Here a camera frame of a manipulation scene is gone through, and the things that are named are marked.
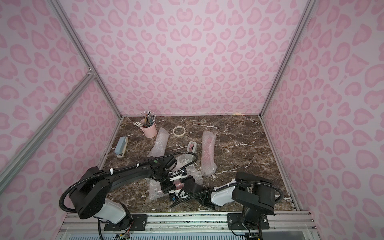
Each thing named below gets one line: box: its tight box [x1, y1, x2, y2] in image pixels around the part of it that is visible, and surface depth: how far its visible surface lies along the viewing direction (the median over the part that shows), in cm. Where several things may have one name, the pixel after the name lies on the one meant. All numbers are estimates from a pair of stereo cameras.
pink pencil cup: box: [140, 118, 158, 138], surface depth 103 cm
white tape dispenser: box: [186, 141, 197, 153], surface depth 99 cm
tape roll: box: [172, 125, 186, 137], surface depth 112 cm
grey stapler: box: [114, 136, 129, 158], surface depth 100 cm
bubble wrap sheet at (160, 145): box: [147, 127, 170, 158], surface depth 99 cm
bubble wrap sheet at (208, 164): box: [201, 131, 218, 177], surface depth 92 cm
